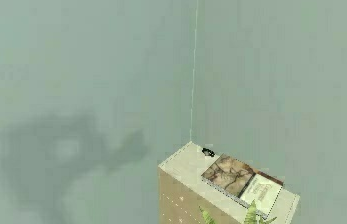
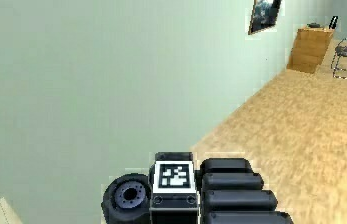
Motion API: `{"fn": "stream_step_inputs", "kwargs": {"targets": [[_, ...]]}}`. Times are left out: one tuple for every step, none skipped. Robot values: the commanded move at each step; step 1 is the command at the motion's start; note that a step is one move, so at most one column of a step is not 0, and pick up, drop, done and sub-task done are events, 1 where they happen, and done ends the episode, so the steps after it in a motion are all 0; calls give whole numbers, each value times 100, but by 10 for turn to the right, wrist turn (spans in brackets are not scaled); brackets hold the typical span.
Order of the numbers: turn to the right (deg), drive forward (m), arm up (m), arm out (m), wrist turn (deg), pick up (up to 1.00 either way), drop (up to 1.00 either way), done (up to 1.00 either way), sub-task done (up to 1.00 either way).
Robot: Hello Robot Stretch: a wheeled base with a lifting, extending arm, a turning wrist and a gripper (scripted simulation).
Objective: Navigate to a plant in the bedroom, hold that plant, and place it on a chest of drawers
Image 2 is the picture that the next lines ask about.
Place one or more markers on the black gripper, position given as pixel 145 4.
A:
pixel 127 198

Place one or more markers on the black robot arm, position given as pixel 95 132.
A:
pixel 234 196

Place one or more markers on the light wooden chest of drawers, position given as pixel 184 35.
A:
pixel 309 50

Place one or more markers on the small dark flat object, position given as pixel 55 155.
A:
pixel 313 25

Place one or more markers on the small black upright object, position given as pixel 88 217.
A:
pixel 333 22

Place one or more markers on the framed dark wall picture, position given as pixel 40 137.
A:
pixel 263 15

